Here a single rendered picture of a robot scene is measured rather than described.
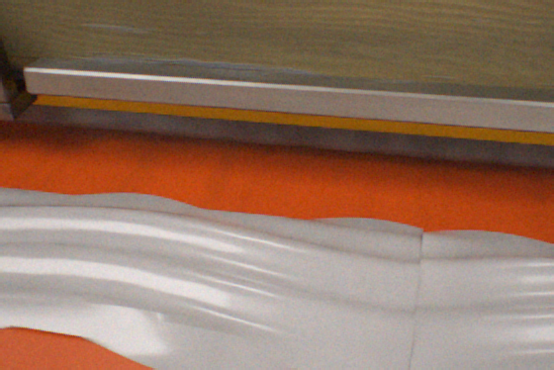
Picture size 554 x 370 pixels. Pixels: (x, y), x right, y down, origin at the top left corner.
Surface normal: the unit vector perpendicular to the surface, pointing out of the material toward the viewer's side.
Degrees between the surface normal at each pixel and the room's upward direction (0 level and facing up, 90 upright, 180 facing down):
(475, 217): 32
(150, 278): 3
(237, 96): 51
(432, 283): 6
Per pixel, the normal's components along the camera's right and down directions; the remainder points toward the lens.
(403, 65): -0.24, 0.47
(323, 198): -0.04, -0.82
